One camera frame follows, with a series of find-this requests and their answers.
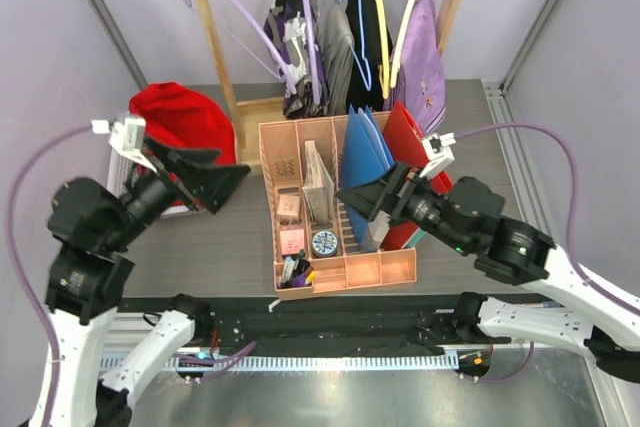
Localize beige book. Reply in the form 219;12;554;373
303;140;334;224

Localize pink desk organizer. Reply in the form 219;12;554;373
258;116;417;301

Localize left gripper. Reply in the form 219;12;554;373
105;132;252;249

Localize red file folder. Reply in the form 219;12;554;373
382;100;428;251

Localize round patterned tin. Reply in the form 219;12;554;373
311;230;339;258

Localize teal folder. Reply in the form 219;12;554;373
404;229;426;248

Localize pink socket cube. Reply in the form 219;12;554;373
276;194;301;222
279;227;306;257

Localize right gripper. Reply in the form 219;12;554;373
334;160;469;254

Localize red trousers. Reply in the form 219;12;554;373
129;82;236;165

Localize black garment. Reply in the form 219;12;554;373
345;0;385;111

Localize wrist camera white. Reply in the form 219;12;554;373
91;113;157;172
419;133;456;180

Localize blue file folder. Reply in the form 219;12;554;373
339;104;401;253

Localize pens in organizer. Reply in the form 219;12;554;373
278;249;314;289

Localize lilac purple garment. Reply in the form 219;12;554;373
383;0;446;134

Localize lilac hanger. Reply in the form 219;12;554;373
175;0;299;96
295;0;324;118

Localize white plastic basket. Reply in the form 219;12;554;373
107;156;189;219

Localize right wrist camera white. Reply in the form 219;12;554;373
419;133;456;180

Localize cream hanger right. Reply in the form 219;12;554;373
388;0;443;90

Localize pink socket cube lower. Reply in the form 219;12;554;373
279;227;306;257

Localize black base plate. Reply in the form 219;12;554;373
119;294;511;356

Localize purple camouflage garment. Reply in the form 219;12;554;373
263;0;330;119

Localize cream yellow hanger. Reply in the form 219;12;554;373
375;0;391;101

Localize white slotted cable duct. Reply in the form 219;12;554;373
99;352;461;374

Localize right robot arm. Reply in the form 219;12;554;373
337;163;639;383

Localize grey garment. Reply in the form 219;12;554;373
323;4;354;116

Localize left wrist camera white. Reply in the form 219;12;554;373
91;113;157;172

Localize blue hanger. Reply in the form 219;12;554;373
335;0;373;92

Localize pink socket cube upper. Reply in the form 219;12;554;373
276;194;301;222

